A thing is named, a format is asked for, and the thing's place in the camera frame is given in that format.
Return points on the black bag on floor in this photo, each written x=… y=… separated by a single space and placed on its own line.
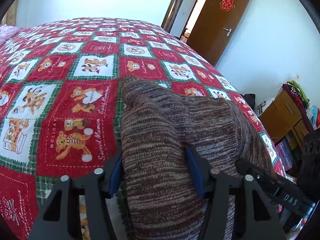
x=250 y=99

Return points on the brown wooden door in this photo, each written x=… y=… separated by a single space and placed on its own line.
x=207 y=37

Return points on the green folded clothes pile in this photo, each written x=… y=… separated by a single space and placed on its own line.
x=298 y=91

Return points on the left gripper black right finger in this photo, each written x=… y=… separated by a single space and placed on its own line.
x=254 y=217

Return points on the yellow curtain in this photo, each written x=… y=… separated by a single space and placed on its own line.
x=10 y=16

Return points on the brown knitted sweater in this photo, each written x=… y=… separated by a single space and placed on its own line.
x=156 y=126

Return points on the red double happiness decal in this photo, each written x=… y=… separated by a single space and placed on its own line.
x=227 y=5

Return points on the red patchwork bedspread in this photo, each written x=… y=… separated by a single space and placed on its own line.
x=60 y=100

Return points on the wooden desk cabinet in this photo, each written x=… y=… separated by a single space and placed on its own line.
x=282 y=117

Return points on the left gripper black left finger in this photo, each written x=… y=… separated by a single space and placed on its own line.
x=59 y=217

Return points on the purple box under desk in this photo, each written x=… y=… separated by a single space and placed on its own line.
x=284 y=152

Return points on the silver door handle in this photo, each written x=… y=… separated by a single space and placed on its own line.
x=228 y=31

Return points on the pink pillow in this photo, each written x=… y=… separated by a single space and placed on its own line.
x=7 y=32

